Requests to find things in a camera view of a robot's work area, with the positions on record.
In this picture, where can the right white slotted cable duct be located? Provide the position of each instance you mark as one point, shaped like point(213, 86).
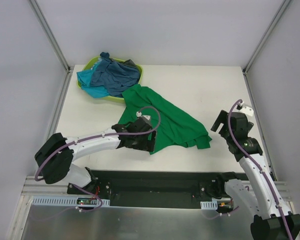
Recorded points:
point(209, 205)

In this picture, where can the dark blue t shirt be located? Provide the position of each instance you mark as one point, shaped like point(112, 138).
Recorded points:
point(114, 75)

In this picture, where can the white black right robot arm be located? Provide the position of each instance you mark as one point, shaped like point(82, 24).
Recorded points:
point(272, 219)

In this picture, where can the green t shirt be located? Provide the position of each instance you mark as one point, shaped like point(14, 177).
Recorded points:
point(176, 128)

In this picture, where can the left white slotted cable duct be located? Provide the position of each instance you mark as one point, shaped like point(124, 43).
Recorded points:
point(73, 201)

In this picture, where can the lime green plastic basin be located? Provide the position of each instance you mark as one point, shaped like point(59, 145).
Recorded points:
point(110, 98)

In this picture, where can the teal t shirt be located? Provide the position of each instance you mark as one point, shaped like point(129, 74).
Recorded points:
point(84, 78)

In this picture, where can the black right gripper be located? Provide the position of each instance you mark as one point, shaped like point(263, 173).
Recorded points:
point(221, 122)

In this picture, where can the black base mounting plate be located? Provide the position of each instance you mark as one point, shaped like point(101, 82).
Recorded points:
point(162, 200)

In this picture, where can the right aluminium frame post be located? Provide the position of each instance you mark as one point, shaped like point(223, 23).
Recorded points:
point(283, 7)

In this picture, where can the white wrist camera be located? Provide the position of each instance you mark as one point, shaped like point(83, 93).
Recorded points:
point(146, 118)
point(244, 108)

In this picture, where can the aluminium frame post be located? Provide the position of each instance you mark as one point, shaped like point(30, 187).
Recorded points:
point(49, 34)
point(283, 7)

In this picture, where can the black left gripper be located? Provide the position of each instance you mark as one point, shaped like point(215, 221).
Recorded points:
point(151, 141)

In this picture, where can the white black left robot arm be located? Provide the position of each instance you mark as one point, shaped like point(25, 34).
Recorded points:
point(55, 159)

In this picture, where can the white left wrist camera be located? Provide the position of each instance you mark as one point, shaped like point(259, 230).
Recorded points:
point(146, 118)

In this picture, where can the white slotted cable duct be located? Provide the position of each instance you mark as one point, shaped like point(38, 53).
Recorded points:
point(209, 205)
point(73, 201)

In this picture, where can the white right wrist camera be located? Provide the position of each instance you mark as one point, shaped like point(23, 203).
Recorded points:
point(244, 108)

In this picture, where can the left aluminium frame post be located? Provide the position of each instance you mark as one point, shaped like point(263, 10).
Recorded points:
point(49, 34)

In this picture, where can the grey t shirt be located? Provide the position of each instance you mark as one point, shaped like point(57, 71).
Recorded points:
point(130, 63)

